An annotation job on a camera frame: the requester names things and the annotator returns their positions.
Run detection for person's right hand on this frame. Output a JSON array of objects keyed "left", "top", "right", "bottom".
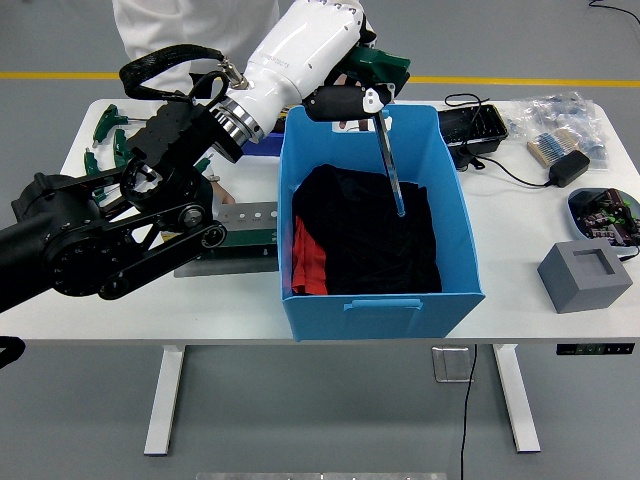
[{"left": 205, "top": 172, "right": 237, "bottom": 207}]

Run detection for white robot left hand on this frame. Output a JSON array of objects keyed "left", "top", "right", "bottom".
[{"left": 241, "top": 0, "right": 390, "bottom": 132}]

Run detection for green grey wrench holder stand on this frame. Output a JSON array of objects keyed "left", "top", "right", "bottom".
[{"left": 173, "top": 201, "right": 280, "bottom": 279}]

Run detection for large green T-handle hex wrench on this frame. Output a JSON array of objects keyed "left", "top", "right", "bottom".
[{"left": 335, "top": 43, "right": 412, "bottom": 219}]

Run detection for large blue storage box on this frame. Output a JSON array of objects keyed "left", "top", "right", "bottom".
[{"left": 277, "top": 103, "right": 487, "bottom": 343}]

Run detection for grey cube box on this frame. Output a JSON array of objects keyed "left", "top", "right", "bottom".
[{"left": 537, "top": 239, "right": 634, "bottom": 315}]

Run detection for small blue parts bin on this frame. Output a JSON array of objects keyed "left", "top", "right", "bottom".
[{"left": 243, "top": 107, "right": 289, "bottom": 158}]

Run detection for red cloth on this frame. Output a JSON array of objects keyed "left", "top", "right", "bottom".
[{"left": 290, "top": 215, "right": 329, "bottom": 296}]

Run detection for black cloth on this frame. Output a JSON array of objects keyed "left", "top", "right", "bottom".
[{"left": 290, "top": 164, "right": 443, "bottom": 296}]

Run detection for black plastic tray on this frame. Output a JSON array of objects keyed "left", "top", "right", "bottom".
[{"left": 437, "top": 104, "right": 510, "bottom": 170}]

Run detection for white table leg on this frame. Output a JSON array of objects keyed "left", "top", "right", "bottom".
[
  {"left": 492, "top": 343, "right": 542, "bottom": 454},
  {"left": 143, "top": 344, "right": 187, "bottom": 457}
]

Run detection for resistor tape strips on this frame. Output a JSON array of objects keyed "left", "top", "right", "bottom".
[{"left": 526, "top": 127, "right": 584, "bottom": 169}]

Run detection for clear bags of components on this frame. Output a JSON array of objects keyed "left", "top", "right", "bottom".
[{"left": 504, "top": 90, "right": 612, "bottom": 171}]

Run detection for metal floor socket plate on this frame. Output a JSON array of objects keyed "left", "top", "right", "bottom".
[{"left": 432, "top": 346, "right": 476, "bottom": 384}]

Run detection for black power adapter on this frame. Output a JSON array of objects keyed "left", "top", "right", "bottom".
[{"left": 548, "top": 149, "right": 592, "bottom": 189}]

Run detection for light blue plate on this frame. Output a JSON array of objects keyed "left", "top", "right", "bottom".
[{"left": 567, "top": 187, "right": 640, "bottom": 251}]

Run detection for pile of electronic parts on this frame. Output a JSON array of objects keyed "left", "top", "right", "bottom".
[{"left": 570, "top": 187, "right": 640, "bottom": 247}]

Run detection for black table control panel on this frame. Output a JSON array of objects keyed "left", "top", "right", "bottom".
[{"left": 556, "top": 342, "right": 636, "bottom": 356}]

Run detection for long green T-handle hex wrench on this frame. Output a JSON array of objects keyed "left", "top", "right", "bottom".
[{"left": 92, "top": 103, "right": 151, "bottom": 147}]

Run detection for black adapter cable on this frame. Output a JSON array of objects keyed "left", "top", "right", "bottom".
[{"left": 443, "top": 92, "right": 554, "bottom": 189}]

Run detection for black cable on floor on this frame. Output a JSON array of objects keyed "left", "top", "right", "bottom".
[{"left": 587, "top": 0, "right": 640, "bottom": 22}]

